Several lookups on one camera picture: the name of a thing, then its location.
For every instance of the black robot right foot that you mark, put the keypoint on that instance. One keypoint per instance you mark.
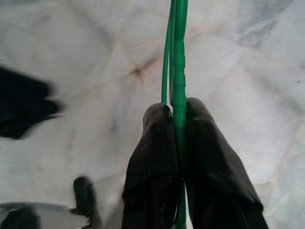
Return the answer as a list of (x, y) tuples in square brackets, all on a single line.
[(83, 195)]

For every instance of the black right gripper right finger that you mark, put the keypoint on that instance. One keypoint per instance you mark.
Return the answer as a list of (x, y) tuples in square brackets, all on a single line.
[(214, 171)]

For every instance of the green plastic hanger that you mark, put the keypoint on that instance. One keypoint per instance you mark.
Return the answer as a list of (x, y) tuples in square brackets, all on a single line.
[(179, 83)]

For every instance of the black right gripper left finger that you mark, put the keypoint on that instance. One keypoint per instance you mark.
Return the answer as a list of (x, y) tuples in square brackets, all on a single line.
[(152, 167)]

